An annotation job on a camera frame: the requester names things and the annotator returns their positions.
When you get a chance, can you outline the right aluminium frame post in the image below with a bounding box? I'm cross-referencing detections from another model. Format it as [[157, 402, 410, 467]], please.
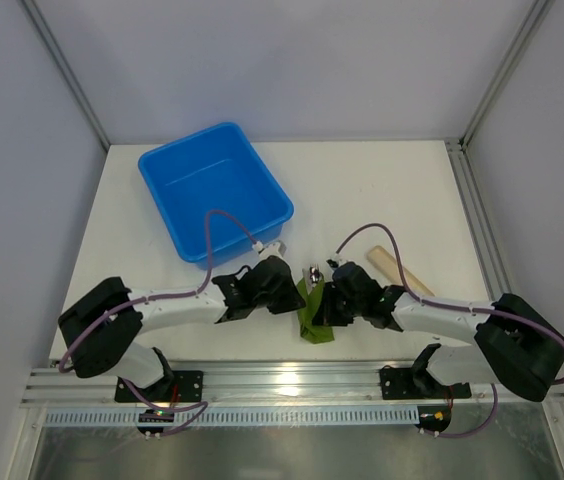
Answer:
[[459, 0, 554, 149]]

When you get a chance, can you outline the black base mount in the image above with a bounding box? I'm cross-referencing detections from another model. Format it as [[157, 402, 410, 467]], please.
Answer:
[[136, 370, 204, 403], [379, 365, 472, 400]]

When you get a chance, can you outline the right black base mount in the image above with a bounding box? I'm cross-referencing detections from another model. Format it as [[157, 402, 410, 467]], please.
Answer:
[[379, 365, 472, 400]]

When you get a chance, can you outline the white slotted cable duct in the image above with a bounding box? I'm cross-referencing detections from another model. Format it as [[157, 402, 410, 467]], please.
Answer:
[[43, 405, 420, 428]]

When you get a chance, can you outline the left aluminium frame post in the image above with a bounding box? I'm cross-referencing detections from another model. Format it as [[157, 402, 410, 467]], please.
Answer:
[[18, 0, 111, 152]]

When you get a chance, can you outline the aluminium frame post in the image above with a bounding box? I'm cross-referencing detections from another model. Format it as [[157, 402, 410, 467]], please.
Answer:
[[18, 0, 111, 152], [459, 0, 554, 149]]

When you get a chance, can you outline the aluminium front rail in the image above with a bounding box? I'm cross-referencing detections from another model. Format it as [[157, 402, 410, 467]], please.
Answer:
[[19, 360, 564, 409]]

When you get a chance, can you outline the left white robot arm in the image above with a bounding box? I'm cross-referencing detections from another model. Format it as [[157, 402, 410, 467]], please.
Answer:
[[58, 256, 306, 402]]

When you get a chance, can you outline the beige cutlery tray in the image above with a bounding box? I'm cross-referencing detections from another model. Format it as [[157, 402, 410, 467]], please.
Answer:
[[366, 245, 434, 296]]

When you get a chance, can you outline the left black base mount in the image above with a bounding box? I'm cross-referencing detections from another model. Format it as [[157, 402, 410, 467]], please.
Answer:
[[136, 370, 204, 403]]

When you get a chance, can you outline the right aluminium side rail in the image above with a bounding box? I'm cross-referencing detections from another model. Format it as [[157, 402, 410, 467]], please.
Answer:
[[444, 138, 517, 300]]

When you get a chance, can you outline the blue plastic bin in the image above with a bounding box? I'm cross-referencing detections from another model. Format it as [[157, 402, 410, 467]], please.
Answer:
[[138, 122, 294, 270]]

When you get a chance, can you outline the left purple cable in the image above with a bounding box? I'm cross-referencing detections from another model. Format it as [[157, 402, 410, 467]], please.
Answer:
[[58, 209, 266, 436]]

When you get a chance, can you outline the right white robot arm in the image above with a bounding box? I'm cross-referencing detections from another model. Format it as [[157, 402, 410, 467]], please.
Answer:
[[313, 261, 564, 402]]

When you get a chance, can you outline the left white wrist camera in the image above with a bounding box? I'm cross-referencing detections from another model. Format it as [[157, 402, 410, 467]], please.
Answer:
[[252, 240, 287, 260]]

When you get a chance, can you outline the green paper napkin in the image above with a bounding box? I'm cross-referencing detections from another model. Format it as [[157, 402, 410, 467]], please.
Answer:
[[296, 279, 335, 345]]

